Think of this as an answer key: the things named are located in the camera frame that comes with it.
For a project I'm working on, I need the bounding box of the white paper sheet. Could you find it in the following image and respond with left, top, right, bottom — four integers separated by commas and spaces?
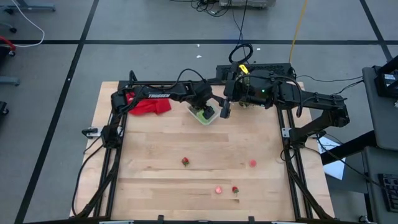
317, 136, 347, 181

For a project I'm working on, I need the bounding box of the yellow cable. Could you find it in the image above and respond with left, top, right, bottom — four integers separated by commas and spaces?
288, 0, 309, 64

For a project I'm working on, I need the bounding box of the white cable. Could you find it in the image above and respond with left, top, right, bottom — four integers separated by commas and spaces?
11, 0, 46, 49

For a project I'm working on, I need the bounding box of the grey desk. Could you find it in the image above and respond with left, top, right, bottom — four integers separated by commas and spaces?
362, 55, 398, 224

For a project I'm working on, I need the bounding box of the black metal table frame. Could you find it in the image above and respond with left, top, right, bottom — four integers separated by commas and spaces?
70, 70, 335, 224

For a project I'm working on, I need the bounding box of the black hanging cable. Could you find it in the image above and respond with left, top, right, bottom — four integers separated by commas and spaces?
238, 0, 249, 46
230, 7, 244, 35

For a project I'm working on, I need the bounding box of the black perforated computer case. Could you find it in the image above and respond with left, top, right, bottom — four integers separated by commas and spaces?
216, 63, 297, 83

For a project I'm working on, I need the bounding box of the tangled black cable bundle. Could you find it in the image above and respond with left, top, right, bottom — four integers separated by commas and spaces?
190, 0, 233, 18

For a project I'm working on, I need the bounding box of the black desk device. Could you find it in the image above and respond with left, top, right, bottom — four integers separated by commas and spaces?
374, 72, 398, 100

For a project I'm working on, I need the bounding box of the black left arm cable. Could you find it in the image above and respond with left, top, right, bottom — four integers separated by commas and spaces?
174, 67, 208, 91

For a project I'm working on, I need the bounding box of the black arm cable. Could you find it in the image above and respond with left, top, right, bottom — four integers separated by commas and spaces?
234, 73, 305, 118
174, 67, 208, 91

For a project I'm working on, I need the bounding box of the red cloth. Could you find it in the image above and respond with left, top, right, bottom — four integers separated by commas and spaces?
126, 91, 172, 116

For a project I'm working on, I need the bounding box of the coiled black cable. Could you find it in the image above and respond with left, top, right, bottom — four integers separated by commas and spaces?
228, 42, 254, 65

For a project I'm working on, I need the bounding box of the black keyboard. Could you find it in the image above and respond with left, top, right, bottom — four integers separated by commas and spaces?
377, 173, 398, 214

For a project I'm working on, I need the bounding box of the red cart part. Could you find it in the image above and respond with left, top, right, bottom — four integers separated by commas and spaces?
0, 35, 17, 57

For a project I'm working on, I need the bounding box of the black power cable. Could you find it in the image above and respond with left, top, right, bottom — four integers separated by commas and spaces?
71, 144, 105, 217

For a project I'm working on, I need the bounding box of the green toy starfruit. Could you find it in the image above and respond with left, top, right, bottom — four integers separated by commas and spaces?
195, 109, 208, 123

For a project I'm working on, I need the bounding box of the black floor cable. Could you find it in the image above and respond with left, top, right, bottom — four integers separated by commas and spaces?
332, 80, 364, 96
295, 73, 364, 84

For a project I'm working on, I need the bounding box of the black diagonal beam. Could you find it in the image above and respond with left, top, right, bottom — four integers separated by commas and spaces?
320, 130, 377, 166

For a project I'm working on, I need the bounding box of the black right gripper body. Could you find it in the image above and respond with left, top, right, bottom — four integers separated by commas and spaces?
220, 77, 249, 119

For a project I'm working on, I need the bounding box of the grey metal stand base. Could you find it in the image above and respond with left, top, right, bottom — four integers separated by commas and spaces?
0, 0, 57, 15
0, 76, 21, 86

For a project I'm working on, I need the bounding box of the clear plastic tupperware container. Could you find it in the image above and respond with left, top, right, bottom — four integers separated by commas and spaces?
186, 98, 221, 126

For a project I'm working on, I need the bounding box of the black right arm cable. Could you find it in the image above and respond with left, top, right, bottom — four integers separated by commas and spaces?
234, 73, 305, 118

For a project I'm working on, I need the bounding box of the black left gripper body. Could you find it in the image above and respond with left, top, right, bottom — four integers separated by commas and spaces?
186, 82, 216, 121

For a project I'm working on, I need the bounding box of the grey device box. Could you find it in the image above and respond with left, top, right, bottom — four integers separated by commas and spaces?
219, 0, 277, 9

